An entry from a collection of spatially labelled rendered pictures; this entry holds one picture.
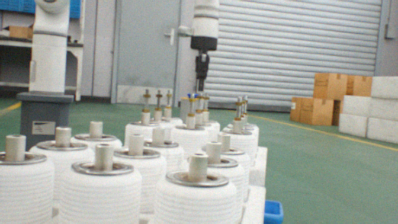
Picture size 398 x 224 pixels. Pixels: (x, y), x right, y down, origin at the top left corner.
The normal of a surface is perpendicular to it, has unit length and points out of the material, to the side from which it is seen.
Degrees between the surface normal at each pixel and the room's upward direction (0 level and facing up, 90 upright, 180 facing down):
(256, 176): 90
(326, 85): 90
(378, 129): 90
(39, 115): 90
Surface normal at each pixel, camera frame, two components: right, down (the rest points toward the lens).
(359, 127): -0.96, -0.06
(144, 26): 0.27, 0.07
